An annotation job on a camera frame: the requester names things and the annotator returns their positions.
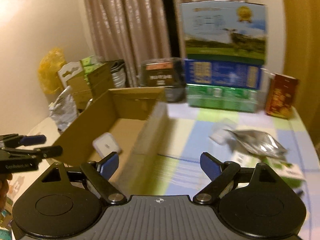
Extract white square charger box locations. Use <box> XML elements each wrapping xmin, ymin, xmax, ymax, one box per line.
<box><xmin>92</xmin><ymin>132</ymin><xmax>122</xmax><ymax>158</ymax></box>

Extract silver foil tea bag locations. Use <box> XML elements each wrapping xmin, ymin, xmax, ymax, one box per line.
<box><xmin>225</xmin><ymin>129</ymin><xmax>287</xmax><ymax>160</ymax></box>

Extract green spray medicine box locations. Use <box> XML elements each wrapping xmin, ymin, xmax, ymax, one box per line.
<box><xmin>259</xmin><ymin>157</ymin><xmax>305</xmax><ymax>189</ymax></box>

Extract clear plastic lid tray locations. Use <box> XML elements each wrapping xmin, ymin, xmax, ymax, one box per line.
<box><xmin>209</xmin><ymin>118</ymin><xmax>237</xmax><ymax>145</ymax></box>

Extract plaid tablecloth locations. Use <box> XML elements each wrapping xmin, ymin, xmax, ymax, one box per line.
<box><xmin>117</xmin><ymin>101</ymin><xmax>320</xmax><ymax>240</ymax></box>

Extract crumpled white plastic bag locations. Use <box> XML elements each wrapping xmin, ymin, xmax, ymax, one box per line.
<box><xmin>49</xmin><ymin>86</ymin><xmax>78</xmax><ymax>133</ymax></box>

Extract open brown cardboard box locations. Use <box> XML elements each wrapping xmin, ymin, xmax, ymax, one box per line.
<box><xmin>54</xmin><ymin>87</ymin><xmax>168</xmax><ymax>194</ymax></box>

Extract green shrink-wrapped drink pack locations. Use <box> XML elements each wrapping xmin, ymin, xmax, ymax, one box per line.
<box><xmin>186</xmin><ymin>84</ymin><xmax>258</xmax><ymax>113</ymax></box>

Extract yellow plastic bag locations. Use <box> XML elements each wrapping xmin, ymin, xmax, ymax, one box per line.
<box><xmin>37</xmin><ymin>47</ymin><xmax>67</xmax><ymax>95</ymax></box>

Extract green tissue packs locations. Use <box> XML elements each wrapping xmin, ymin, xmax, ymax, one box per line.
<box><xmin>80</xmin><ymin>55</ymin><xmax>105</xmax><ymax>83</ymax></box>

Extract blue milk carton box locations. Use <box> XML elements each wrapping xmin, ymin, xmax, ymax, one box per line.
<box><xmin>184</xmin><ymin>59</ymin><xmax>262</xmax><ymax>90</ymax></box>

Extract red gift box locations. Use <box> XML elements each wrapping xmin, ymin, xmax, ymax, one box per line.
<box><xmin>265</xmin><ymin>73</ymin><xmax>299</xmax><ymax>119</ymax></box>

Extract black Honglu food package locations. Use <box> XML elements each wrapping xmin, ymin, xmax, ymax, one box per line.
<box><xmin>139</xmin><ymin>57</ymin><xmax>186</xmax><ymax>102</ymax></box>

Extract pure milk carton box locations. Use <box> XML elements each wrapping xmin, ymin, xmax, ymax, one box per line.
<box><xmin>180</xmin><ymin>1</ymin><xmax>267</xmax><ymax>65</ymax></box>

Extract beige window curtain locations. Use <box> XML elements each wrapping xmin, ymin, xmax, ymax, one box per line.
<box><xmin>84</xmin><ymin>0</ymin><xmax>246</xmax><ymax>87</ymax></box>

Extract wooden wardrobe door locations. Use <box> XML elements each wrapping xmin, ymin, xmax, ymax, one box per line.
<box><xmin>284</xmin><ymin>0</ymin><xmax>319</xmax><ymax>144</ymax></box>

